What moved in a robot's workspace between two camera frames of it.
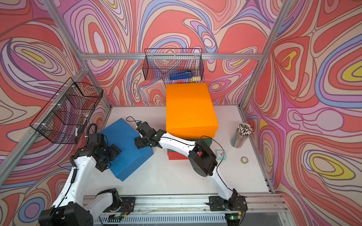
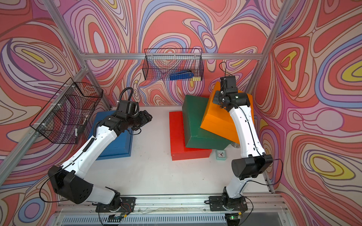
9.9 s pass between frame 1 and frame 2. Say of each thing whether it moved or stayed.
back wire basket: stayed
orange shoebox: moved
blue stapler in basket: stayed
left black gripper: moved
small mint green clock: stayed
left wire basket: stayed
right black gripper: moved
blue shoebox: moved
